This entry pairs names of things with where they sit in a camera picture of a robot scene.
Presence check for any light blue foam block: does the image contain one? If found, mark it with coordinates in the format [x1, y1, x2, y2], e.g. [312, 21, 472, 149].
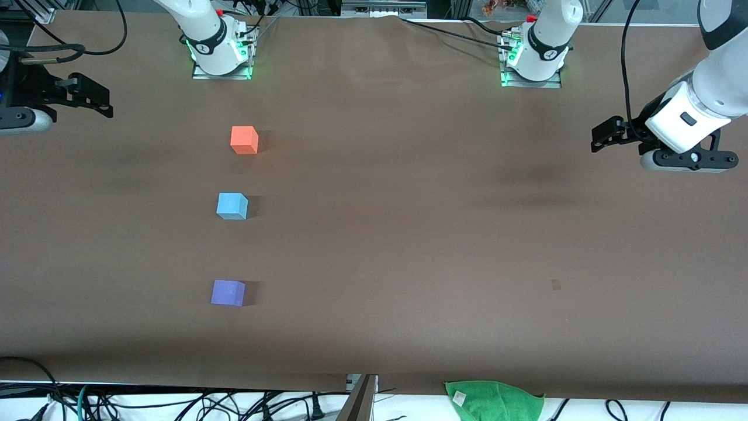
[216, 192, 249, 221]

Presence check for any aluminium frame post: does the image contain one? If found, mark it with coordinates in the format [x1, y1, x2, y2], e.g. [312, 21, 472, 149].
[336, 374, 379, 421]

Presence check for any green cloth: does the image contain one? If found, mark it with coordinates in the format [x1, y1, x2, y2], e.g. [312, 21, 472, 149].
[444, 380, 545, 421]

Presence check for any black cable on table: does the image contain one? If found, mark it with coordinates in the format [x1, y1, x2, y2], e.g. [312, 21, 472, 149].
[400, 16, 515, 50]

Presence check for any orange foam block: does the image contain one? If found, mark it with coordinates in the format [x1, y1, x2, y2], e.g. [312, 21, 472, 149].
[230, 126, 259, 155]

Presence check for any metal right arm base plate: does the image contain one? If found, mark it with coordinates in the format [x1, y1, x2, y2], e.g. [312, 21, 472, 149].
[192, 20, 256, 81]

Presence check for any purple foam block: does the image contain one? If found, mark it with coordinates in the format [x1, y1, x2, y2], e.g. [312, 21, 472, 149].
[210, 279, 246, 307]

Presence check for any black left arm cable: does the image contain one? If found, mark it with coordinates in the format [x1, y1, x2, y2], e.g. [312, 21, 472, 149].
[621, 0, 643, 126]

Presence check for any aluminium frame crossbar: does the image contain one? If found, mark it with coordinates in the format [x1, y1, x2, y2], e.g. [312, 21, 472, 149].
[341, 0, 428, 18]

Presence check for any brown table cover sheet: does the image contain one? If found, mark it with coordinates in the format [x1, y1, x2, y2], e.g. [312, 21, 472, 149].
[0, 11, 748, 404]

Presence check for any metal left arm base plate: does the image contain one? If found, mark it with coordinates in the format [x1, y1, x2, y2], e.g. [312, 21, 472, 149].
[500, 32, 563, 89]

